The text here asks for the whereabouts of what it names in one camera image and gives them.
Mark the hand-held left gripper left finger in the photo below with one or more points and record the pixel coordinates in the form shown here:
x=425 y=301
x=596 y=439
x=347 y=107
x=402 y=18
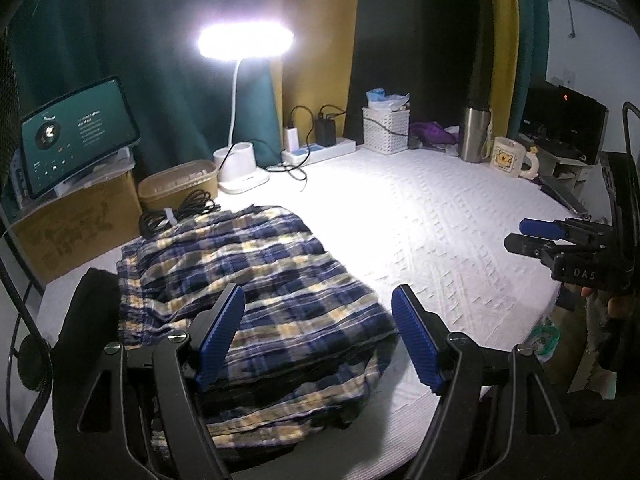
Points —
x=220 y=335

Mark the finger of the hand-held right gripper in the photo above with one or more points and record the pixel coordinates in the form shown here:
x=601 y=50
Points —
x=525 y=244
x=542 y=228

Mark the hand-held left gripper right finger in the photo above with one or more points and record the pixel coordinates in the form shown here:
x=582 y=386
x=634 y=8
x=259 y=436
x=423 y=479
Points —
x=415 y=340

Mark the blue yellow plaid shirt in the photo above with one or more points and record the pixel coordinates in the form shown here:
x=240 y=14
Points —
x=280 y=300

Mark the person's right hand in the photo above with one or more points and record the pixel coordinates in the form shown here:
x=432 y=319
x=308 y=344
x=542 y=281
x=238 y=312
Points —
x=615 y=307

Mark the grey computer desk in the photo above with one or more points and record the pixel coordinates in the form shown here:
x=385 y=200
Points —
x=560 y=166

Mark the green white plastic bag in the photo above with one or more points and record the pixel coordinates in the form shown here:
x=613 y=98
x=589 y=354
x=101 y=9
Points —
x=545 y=337

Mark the cream bear print mug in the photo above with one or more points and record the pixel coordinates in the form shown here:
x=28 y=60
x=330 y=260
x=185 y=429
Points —
x=507 y=157

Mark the white textured tablecloth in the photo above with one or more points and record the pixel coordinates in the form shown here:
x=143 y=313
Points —
x=425 y=220

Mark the black monitor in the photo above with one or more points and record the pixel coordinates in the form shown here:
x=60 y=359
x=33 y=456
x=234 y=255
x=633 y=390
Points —
x=565 y=120

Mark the stainless steel tumbler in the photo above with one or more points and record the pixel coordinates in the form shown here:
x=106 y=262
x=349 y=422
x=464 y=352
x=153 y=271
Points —
x=474 y=135

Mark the black cloth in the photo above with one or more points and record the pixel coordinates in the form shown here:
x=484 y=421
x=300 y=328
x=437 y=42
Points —
x=90 y=320

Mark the purple cloth pouch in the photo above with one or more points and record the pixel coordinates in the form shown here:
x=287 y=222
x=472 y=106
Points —
x=430 y=134

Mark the beige lidded container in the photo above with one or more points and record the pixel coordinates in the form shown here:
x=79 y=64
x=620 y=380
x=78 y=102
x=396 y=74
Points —
x=175 y=185

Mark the white plastic basket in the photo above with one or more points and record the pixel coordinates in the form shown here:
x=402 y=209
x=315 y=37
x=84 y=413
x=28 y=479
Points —
x=385 y=144

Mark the brown cardboard box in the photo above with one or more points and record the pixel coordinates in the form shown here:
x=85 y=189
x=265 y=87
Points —
x=75 y=230

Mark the clear plastic bag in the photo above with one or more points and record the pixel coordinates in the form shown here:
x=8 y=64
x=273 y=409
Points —
x=397 y=101

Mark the teal curtain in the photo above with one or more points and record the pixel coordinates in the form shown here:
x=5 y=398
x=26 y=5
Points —
x=532 y=35
x=150 y=60

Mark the yellow curtain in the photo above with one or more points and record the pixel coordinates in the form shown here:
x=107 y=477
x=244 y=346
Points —
x=320 y=70
x=502 y=35

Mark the white charger plug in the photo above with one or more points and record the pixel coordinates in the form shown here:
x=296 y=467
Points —
x=291 y=139

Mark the white power strip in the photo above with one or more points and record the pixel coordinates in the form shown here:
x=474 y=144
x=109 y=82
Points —
x=325 y=151

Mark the blue plastic packet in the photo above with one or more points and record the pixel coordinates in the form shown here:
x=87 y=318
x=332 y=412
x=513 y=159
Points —
x=376 y=96

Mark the black charger brick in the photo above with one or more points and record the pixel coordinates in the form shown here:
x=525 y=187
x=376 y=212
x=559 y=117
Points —
x=325 y=132

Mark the dark window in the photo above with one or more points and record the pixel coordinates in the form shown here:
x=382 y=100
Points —
x=415 y=35

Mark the tablet with teal screen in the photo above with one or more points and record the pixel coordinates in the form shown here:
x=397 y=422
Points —
x=75 y=135

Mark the white desk lamp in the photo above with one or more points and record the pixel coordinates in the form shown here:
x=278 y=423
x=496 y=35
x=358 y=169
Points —
x=245 y=42

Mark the white wall outlet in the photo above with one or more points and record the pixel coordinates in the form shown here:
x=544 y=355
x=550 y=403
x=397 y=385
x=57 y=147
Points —
x=565 y=80

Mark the white wall conduit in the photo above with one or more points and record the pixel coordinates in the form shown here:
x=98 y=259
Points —
x=585 y=1

